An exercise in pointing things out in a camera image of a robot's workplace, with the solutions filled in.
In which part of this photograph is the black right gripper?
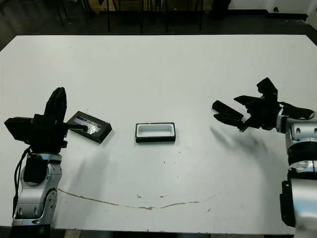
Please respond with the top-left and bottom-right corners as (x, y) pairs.
(212, 95), (281, 133)

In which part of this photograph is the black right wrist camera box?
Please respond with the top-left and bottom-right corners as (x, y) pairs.
(256, 77), (279, 100)

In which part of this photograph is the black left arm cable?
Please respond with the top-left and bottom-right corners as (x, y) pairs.
(12, 148), (33, 219)

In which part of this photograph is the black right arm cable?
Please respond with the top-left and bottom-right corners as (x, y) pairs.
(277, 100), (317, 117)

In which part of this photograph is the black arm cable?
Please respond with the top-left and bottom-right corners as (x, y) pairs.
(277, 100), (317, 117)
(12, 148), (33, 219)

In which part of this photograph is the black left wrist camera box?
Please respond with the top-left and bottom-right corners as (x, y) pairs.
(4, 117), (35, 145)

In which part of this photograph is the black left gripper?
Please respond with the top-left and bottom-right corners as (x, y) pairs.
(28, 86), (89, 154)

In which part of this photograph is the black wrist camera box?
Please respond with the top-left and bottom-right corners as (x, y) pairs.
(256, 77), (279, 100)
(4, 117), (35, 145)

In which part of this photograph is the black box base white insert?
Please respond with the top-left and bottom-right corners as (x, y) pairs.
(135, 122), (176, 144)

